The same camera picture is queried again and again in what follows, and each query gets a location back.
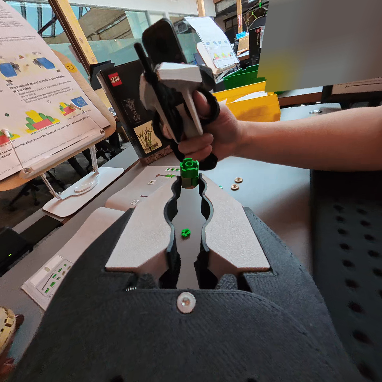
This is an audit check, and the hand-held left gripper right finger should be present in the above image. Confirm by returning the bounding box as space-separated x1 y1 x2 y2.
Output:
198 174 271 282

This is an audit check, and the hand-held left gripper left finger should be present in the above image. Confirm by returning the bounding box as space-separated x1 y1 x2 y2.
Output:
104 175 181 282

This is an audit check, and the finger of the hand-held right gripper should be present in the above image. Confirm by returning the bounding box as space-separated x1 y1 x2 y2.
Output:
155 62 204 87
139 73 168 111

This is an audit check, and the black axle rod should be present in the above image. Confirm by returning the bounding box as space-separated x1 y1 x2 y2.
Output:
134 43 159 90

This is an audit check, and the green round lego brick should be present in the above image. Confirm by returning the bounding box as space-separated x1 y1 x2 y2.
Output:
179 158 200 189

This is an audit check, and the person's right forearm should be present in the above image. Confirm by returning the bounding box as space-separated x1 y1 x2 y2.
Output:
239 104 382 172

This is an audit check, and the person's right hand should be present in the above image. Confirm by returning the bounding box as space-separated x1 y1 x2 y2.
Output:
178 90 244 164

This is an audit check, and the dark set box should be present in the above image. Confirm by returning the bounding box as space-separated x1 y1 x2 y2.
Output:
97 60 174 166

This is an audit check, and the open instruction booklet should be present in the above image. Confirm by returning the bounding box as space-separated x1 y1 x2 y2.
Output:
21 165 187 311

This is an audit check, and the green bin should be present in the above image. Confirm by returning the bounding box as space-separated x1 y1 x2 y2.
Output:
223 64 267 90

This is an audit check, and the yellow bin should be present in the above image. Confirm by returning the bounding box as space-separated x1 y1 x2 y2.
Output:
212 81 281 123

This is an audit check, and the instruction sheet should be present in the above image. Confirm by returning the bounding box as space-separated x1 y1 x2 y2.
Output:
0 0 111 181

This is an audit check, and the black perforated panel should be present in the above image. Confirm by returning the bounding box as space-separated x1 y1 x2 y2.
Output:
310 170 382 382

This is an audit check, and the black box device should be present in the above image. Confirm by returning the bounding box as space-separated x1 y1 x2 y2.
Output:
0 227 34 276

